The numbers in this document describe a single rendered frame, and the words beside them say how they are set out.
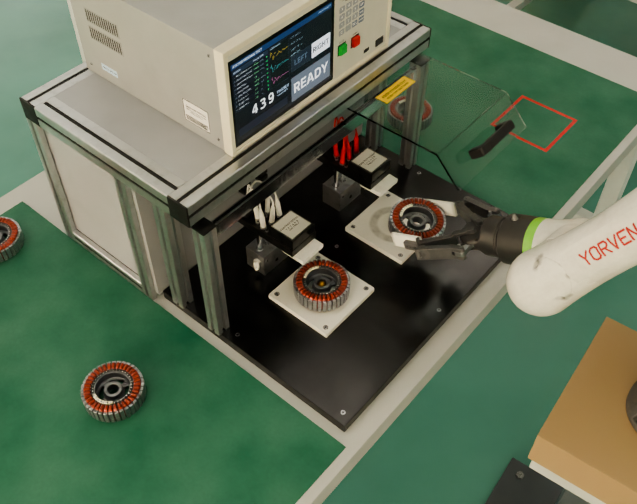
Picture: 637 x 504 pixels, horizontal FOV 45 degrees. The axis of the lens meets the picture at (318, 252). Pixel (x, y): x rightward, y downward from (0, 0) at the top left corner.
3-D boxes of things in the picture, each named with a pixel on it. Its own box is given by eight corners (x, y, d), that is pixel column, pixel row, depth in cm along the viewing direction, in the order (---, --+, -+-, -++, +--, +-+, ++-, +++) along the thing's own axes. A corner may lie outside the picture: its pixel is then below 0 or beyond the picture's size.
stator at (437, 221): (453, 227, 156) (457, 215, 153) (422, 260, 150) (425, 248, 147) (408, 199, 160) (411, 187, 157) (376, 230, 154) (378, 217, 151)
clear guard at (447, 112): (526, 128, 153) (532, 103, 149) (459, 192, 141) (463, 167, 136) (393, 65, 167) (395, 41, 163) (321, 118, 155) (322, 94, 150)
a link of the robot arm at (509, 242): (543, 202, 135) (517, 232, 130) (554, 256, 141) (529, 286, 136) (513, 198, 139) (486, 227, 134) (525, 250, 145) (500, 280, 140)
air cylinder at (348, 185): (360, 193, 174) (362, 175, 170) (339, 211, 170) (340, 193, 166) (343, 183, 176) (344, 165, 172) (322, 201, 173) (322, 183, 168)
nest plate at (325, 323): (374, 291, 155) (374, 287, 155) (326, 338, 148) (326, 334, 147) (317, 255, 162) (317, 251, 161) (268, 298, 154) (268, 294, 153)
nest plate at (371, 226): (442, 225, 168) (442, 221, 167) (401, 265, 160) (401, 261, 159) (386, 193, 174) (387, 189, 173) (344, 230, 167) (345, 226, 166)
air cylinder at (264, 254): (289, 255, 162) (288, 237, 158) (265, 276, 158) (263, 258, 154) (271, 243, 164) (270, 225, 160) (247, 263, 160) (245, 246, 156)
